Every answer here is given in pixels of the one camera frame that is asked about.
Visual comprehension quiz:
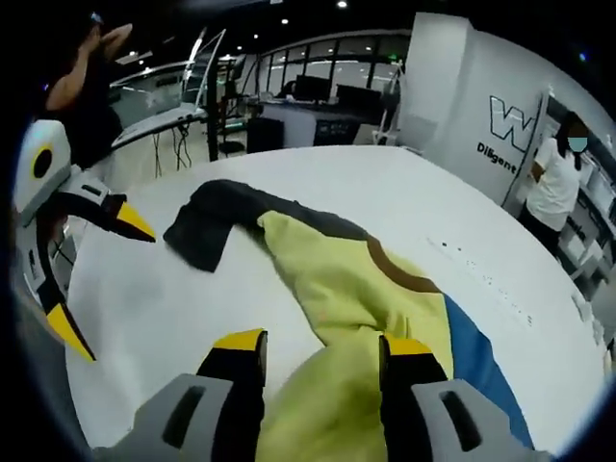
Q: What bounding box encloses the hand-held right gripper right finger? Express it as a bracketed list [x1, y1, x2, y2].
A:
[378, 335, 554, 462]

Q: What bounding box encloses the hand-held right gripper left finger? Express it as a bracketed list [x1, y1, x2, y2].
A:
[93, 328, 270, 462]

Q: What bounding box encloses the yellow blue grey garment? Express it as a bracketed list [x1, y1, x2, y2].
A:
[163, 179, 535, 462]

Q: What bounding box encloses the white side desk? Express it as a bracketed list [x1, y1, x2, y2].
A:
[109, 106, 209, 148]

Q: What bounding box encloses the table power socket strip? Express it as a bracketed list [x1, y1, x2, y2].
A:
[424, 235, 536, 329]

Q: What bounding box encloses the tilted display screen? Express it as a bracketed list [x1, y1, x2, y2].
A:
[178, 27, 227, 121]

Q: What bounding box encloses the black cabinet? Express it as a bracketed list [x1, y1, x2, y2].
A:
[246, 117, 285, 155]

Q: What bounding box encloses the white crumpled cloth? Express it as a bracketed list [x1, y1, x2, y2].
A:
[571, 292, 598, 324]

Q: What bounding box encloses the grey office desk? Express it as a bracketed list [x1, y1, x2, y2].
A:
[258, 98, 386, 147]

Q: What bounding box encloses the black monitor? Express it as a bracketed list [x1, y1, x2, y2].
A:
[335, 84, 385, 116]
[295, 74, 334, 103]

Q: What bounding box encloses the metal storage shelf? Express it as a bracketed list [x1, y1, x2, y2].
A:
[536, 86, 616, 295]

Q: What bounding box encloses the white clothes stand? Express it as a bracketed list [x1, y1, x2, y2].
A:
[376, 62, 404, 145]

